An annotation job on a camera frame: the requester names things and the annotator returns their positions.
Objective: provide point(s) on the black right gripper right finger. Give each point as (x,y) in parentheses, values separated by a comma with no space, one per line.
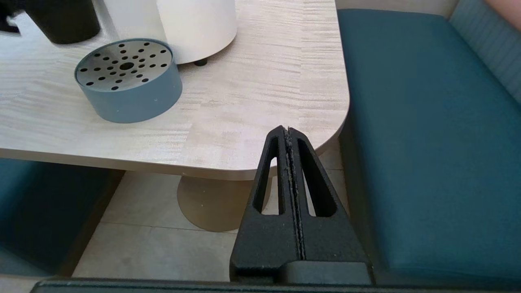
(329,238)

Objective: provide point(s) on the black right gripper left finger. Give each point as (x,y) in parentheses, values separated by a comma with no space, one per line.
(264,240)

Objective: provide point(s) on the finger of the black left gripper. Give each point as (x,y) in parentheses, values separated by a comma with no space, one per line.
(8,16)

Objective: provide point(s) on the dark grey tall cup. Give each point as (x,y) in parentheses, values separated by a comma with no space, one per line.
(65,20)

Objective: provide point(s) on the large tea beverage dispenser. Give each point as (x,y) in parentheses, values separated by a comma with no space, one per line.
(199,28)

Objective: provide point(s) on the teal upholstered bench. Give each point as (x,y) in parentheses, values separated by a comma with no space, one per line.
(431,142)
(40,211)

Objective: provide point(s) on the blue perforated drip tray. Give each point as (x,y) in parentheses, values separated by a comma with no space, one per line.
(138,103)

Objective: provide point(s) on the pink bolster cushion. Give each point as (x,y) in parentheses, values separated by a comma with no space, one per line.
(506,8)

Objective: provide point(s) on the beige table pedestal base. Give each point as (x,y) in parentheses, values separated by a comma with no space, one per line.
(215,205)

